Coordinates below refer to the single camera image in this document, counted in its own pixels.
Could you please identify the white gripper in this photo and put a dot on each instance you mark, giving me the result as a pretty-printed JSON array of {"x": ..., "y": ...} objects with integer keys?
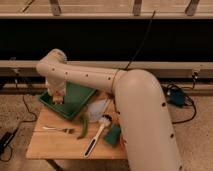
[{"x": 56, "y": 88}]

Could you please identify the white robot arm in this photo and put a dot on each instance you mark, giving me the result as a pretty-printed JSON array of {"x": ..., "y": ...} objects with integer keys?
[{"x": 145, "y": 121}]

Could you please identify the green plastic tray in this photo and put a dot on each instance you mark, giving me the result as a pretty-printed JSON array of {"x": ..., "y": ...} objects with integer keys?
[{"x": 75, "y": 99}]

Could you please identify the silver fork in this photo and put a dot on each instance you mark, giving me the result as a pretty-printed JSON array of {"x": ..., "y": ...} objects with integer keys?
[{"x": 65, "y": 130}]

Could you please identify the white dish brush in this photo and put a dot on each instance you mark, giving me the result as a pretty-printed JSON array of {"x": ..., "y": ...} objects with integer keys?
[{"x": 104, "y": 122}]

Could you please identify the wooden table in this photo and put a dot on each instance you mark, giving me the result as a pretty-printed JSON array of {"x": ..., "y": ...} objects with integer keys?
[{"x": 53, "y": 145}]

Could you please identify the black power adapter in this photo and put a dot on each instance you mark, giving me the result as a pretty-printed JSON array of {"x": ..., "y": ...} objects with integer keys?
[{"x": 5, "y": 140}]

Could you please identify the green sponge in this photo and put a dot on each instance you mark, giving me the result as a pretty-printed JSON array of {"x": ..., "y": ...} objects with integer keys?
[{"x": 113, "y": 135}]

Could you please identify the teal power box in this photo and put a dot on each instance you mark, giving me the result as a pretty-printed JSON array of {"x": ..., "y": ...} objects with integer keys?
[{"x": 177, "y": 98}]

